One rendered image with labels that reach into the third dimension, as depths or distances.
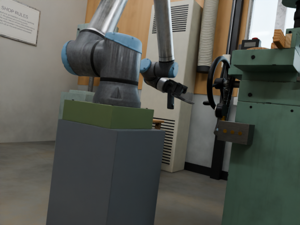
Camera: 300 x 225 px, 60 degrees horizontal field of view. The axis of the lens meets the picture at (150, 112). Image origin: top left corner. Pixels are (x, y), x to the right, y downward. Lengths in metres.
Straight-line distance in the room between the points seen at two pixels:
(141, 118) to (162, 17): 0.62
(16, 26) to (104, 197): 3.00
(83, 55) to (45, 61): 2.78
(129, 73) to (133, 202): 0.47
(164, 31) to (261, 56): 0.57
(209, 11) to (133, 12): 1.17
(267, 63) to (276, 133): 0.27
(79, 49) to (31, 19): 2.69
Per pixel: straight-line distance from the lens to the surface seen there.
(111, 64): 0.97
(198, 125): 2.91
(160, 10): 1.41
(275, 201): 1.15
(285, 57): 1.03
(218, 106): 1.12
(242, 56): 1.07
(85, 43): 1.10
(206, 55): 2.78
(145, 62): 1.54
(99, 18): 1.19
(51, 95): 3.89
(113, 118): 0.87
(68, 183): 1.01
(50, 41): 3.89
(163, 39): 1.43
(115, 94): 0.95
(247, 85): 1.16
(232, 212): 1.21
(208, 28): 2.87
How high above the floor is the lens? 0.63
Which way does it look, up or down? 1 degrees down
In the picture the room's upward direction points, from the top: 7 degrees clockwise
